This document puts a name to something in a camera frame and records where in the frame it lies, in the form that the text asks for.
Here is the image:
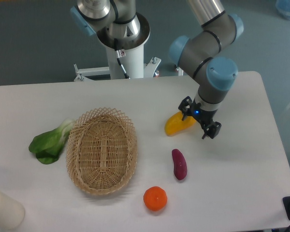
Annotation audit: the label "cream cylindrical bottle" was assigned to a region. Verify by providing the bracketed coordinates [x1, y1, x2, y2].
[0, 191, 25, 230]

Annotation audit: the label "orange tangerine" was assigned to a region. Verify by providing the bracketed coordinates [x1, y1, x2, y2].
[143, 186, 168, 212]

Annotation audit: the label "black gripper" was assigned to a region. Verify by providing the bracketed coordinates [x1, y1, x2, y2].
[178, 96, 221, 139]

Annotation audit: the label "purple sweet potato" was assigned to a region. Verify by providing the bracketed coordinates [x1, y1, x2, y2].
[172, 149, 188, 181]

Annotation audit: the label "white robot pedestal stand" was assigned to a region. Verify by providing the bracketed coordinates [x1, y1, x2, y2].
[74, 13, 161, 82]

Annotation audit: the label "yellow mango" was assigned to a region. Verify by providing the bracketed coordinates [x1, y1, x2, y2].
[164, 112, 196, 136]

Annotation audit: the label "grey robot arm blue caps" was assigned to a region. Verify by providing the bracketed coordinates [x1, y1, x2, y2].
[70, 0, 244, 138]

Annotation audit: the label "blue plastic bag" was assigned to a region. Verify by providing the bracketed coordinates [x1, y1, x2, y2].
[275, 0, 290, 20]

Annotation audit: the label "green bok choy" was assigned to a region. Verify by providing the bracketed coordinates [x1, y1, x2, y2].
[29, 119, 76, 165]

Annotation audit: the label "woven wicker basket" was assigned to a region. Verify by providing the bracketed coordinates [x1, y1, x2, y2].
[66, 107, 138, 196]

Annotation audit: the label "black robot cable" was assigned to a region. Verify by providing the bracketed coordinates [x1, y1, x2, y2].
[113, 38, 131, 79]

